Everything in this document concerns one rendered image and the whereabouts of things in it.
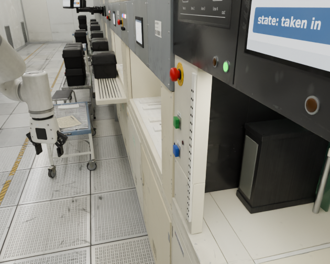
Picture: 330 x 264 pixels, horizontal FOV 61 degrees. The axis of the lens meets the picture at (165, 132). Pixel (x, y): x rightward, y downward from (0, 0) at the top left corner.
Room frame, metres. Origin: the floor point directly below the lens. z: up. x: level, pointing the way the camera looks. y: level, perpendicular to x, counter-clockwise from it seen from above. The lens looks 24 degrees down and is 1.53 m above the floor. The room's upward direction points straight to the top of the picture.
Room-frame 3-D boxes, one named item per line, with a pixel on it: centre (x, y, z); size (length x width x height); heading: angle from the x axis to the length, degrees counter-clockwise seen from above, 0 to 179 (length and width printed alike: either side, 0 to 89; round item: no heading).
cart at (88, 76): (4.44, 1.40, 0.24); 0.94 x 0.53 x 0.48; 13
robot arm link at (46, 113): (0.97, 0.46, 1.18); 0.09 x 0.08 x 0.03; 79
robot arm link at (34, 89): (0.97, 0.46, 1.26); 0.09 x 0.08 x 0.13; 79
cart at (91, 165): (2.80, 1.01, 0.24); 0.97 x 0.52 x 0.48; 16
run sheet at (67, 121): (2.62, 1.00, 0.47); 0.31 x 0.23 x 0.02; 35
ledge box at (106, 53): (3.17, 0.68, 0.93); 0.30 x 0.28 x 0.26; 11
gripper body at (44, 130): (0.97, 0.45, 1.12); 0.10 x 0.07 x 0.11; 79
